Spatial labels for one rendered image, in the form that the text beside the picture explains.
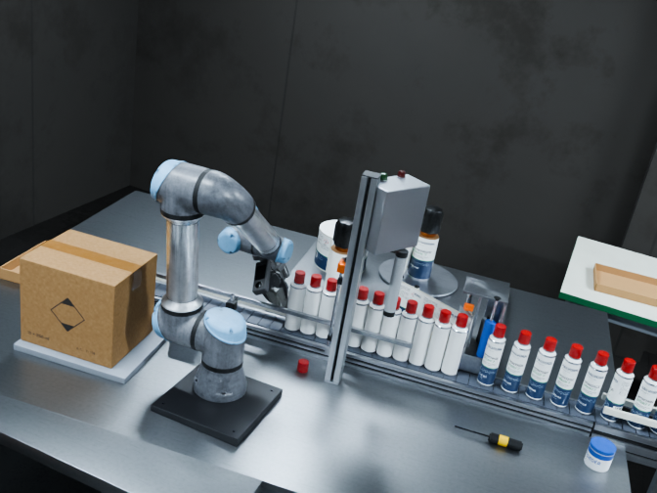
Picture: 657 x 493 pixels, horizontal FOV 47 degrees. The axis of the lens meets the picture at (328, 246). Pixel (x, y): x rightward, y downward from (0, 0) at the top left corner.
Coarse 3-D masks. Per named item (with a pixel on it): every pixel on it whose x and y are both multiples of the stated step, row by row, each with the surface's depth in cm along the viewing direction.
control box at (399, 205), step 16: (384, 192) 200; (400, 192) 203; (416, 192) 207; (384, 208) 202; (400, 208) 206; (416, 208) 210; (384, 224) 204; (400, 224) 208; (416, 224) 213; (368, 240) 208; (384, 240) 207; (400, 240) 211; (416, 240) 216
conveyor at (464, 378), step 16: (160, 288) 255; (208, 304) 250; (224, 304) 251; (256, 320) 245; (272, 320) 247; (304, 336) 241; (352, 352) 237; (416, 368) 234; (464, 384) 230; (496, 384) 232; (528, 400) 227; (544, 400) 229; (576, 416) 224; (592, 416) 225
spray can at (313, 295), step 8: (312, 280) 235; (320, 280) 235; (312, 288) 236; (320, 288) 236; (312, 296) 236; (320, 296) 237; (304, 304) 239; (312, 304) 237; (304, 312) 239; (312, 312) 238; (304, 320) 240; (304, 328) 241; (312, 328) 241
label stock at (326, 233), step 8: (328, 224) 290; (320, 232) 284; (328, 232) 283; (320, 240) 284; (328, 240) 280; (320, 248) 285; (328, 248) 281; (320, 256) 285; (328, 256) 282; (320, 264) 286
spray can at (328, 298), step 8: (328, 280) 234; (336, 280) 235; (328, 288) 234; (328, 296) 234; (320, 304) 238; (328, 304) 235; (320, 312) 238; (328, 312) 237; (320, 328) 240; (328, 328) 239; (320, 336) 241
